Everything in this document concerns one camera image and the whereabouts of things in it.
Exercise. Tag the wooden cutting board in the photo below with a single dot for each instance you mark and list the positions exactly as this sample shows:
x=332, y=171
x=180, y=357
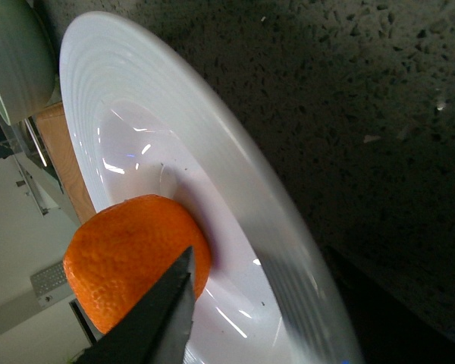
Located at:
x=52, y=126

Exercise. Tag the orange fruit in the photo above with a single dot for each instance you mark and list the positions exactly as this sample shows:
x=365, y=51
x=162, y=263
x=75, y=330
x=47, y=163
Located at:
x=118, y=255

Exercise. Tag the light green bowl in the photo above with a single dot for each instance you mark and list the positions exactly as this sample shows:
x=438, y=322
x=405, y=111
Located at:
x=27, y=62

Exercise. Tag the black own right gripper finger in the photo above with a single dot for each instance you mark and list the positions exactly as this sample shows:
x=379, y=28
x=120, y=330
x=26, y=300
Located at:
x=157, y=328

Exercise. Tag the white round plate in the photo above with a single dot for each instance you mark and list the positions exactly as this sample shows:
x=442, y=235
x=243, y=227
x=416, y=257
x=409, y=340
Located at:
x=143, y=121

